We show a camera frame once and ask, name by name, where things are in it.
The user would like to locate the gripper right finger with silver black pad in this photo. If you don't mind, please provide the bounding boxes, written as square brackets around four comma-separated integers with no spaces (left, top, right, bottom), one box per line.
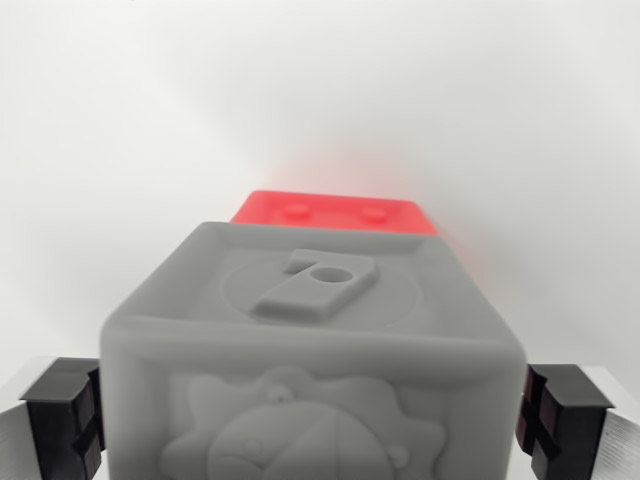
[514,363,640,480]

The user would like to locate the grey embossed number cube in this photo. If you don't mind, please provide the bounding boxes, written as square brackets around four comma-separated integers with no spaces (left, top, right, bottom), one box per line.
[99,220,530,480]

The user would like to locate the gripper left finger with silver black pad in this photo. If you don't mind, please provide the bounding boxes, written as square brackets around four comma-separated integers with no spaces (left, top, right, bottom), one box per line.
[0,355,106,480]

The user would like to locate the red embossed cube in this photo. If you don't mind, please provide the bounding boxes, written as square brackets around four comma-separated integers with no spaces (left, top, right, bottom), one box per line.
[230,189,442,239]

